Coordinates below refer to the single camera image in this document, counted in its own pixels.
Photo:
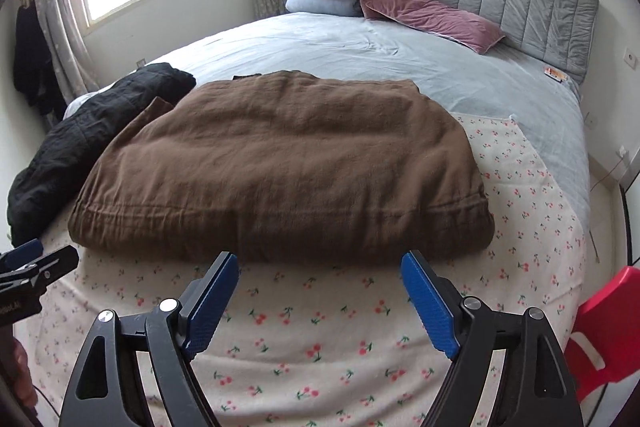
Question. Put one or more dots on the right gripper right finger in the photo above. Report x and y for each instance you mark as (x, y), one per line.
(535, 387)

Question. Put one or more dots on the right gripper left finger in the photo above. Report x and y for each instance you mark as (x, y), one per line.
(106, 385)

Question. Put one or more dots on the brown fur-collared coat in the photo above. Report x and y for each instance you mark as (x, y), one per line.
(288, 167)

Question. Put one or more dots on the black hanging clothes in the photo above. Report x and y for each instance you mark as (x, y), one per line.
(33, 71)

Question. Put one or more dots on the left hand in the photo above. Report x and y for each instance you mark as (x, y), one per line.
(22, 385)

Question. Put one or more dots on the black quilted jacket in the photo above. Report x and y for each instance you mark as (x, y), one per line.
(62, 163)

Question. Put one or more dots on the red plastic stool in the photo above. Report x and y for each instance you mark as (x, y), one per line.
(609, 320)

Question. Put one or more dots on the cherry print white blanket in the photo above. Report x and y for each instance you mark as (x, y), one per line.
(336, 344)

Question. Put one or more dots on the grey curtain left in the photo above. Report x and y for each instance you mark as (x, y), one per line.
(72, 64)

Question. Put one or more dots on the light blue bed sheet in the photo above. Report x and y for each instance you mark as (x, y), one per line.
(502, 83)

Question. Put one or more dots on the small orange packet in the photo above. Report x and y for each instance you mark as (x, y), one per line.
(556, 75)

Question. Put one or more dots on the folded light blue blanket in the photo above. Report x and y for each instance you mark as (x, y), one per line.
(346, 8)

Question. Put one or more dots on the pink velvet pillow front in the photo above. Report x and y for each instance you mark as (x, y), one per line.
(436, 18)

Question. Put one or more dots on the wall socket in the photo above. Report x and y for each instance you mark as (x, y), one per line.
(630, 59)

